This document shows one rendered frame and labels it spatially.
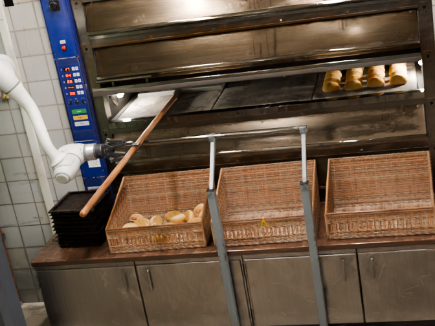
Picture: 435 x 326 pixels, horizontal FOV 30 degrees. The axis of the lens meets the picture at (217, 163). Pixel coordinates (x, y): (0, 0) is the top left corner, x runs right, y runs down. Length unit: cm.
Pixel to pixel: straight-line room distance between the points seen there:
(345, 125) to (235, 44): 75
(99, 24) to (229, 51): 75
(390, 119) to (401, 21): 54
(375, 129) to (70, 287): 192
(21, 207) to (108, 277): 93
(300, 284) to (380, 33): 139
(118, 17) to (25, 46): 60
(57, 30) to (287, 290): 193
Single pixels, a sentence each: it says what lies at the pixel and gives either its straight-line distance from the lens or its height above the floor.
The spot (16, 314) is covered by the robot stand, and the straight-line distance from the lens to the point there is 461.
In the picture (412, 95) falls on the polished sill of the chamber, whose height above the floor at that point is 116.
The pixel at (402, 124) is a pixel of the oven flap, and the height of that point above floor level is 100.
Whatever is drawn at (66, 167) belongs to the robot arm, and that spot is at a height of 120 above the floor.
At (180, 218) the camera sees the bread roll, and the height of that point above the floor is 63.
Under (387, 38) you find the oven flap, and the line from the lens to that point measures 439.
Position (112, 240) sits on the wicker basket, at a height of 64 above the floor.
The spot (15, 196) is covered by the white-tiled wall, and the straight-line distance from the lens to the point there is 523.
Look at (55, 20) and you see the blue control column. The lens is 470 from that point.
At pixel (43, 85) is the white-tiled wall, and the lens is 487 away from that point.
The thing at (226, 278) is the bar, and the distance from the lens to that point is 434.
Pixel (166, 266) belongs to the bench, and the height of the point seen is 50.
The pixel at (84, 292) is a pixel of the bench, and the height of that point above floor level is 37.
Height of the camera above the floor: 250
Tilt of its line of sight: 20 degrees down
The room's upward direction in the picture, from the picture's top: 10 degrees counter-clockwise
